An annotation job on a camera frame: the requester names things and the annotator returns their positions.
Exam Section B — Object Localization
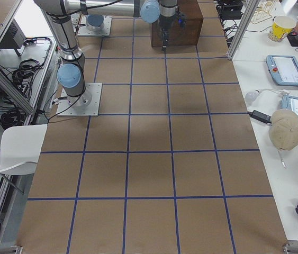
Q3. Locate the aluminium frame strut left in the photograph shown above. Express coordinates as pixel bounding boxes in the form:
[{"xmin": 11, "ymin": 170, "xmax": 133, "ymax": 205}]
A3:
[{"xmin": 0, "ymin": 70, "xmax": 35, "ymax": 115}]

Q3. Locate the white light bulb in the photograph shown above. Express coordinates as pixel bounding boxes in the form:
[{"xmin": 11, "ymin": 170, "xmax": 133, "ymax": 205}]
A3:
[{"xmin": 245, "ymin": 90, "xmax": 260, "ymax": 104}]

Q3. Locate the black power adapter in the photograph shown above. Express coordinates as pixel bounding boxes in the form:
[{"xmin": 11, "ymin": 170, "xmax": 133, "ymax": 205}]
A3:
[{"xmin": 248, "ymin": 110, "xmax": 272, "ymax": 124}]

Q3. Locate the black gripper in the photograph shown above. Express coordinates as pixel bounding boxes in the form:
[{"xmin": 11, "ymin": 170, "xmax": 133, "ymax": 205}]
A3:
[{"xmin": 158, "ymin": 5, "xmax": 186, "ymax": 50}]

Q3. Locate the white plastic chair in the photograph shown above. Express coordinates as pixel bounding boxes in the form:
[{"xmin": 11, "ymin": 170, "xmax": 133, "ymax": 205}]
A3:
[{"xmin": 0, "ymin": 124, "xmax": 48, "ymax": 176}]

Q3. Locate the black coiled cable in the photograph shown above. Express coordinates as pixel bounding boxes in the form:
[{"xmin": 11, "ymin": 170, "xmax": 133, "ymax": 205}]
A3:
[{"xmin": 0, "ymin": 107, "xmax": 28, "ymax": 130}]

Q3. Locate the brown wooden drawer cabinet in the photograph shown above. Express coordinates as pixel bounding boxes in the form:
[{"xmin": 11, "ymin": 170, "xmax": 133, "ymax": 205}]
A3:
[{"xmin": 151, "ymin": 0, "xmax": 203, "ymax": 48}]

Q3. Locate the wire rack stand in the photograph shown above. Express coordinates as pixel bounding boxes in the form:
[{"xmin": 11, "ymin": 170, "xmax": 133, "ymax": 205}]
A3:
[{"xmin": 250, "ymin": 0, "xmax": 275, "ymax": 24}]

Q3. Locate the yellow popcorn bucket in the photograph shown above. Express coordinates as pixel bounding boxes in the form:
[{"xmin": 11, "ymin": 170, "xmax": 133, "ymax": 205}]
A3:
[{"xmin": 268, "ymin": 16, "xmax": 296, "ymax": 42}]

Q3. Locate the grey control box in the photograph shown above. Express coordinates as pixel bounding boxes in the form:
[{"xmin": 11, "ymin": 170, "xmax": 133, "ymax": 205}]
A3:
[{"xmin": 0, "ymin": 19, "xmax": 26, "ymax": 57}]

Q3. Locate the beige baseball cap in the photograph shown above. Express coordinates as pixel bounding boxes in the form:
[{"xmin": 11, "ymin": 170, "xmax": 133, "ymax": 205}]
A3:
[{"xmin": 269, "ymin": 109, "xmax": 298, "ymax": 150}]

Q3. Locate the black cable bundle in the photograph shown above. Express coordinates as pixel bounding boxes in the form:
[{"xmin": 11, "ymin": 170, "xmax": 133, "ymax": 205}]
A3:
[{"xmin": 11, "ymin": 59, "xmax": 42, "ymax": 93}]

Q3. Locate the aluminium frame post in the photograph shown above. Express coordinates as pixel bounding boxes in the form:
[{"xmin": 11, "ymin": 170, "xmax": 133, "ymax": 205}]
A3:
[{"xmin": 227, "ymin": 0, "xmax": 259, "ymax": 60}]

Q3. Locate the blue teach pendant upper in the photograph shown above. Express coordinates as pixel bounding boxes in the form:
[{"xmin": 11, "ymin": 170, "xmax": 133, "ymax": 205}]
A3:
[{"xmin": 266, "ymin": 55, "xmax": 298, "ymax": 87}]

